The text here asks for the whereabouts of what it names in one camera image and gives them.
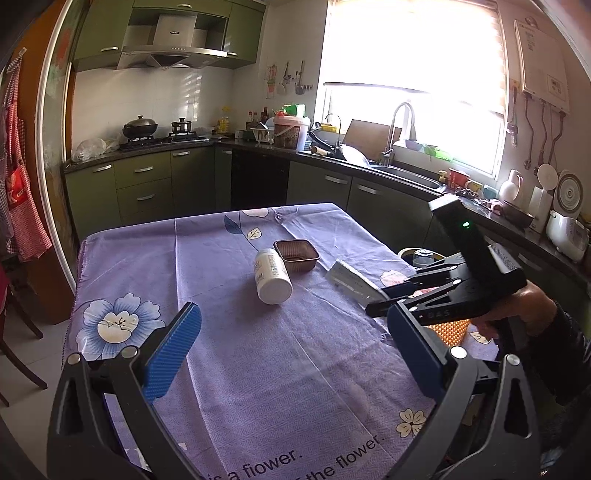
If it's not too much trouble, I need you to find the white water heater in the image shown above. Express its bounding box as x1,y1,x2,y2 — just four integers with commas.
514,20,570,114

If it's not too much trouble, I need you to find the black wok on stove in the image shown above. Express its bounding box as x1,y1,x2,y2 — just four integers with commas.
122,115,158,140

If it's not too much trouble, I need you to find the purple floral tablecloth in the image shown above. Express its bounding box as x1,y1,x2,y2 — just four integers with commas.
65,204,434,479

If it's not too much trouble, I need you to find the small steel pot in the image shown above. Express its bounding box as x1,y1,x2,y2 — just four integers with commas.
171,117,192,136

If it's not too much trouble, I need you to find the brown plastic tray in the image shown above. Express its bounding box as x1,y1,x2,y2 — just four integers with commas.
273,239,320,273

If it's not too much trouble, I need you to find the white pill bottle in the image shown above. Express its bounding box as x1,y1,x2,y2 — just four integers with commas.
254,248,293,305

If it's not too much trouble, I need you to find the kitchen faucet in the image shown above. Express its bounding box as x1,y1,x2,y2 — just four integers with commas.
380,102,417,166

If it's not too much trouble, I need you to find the yellow rimmed trash bin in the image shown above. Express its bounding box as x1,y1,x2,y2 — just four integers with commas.
398,247,446,269

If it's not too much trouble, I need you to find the red checked apron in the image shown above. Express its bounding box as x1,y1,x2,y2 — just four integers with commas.
1,49,52,262

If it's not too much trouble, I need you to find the white paper box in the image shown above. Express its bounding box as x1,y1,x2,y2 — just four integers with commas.
327,260,389,307

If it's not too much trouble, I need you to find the person's right hand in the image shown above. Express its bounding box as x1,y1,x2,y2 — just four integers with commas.
471,281,558,339

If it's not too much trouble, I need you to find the wooden cutting board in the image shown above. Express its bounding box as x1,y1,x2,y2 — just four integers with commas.
344,119,390,164

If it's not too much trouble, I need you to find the white kettle jug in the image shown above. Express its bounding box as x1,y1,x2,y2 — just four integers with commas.
498,169,524,204

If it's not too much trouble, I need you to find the range hood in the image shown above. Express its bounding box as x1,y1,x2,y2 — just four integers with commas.
117,12,230,69

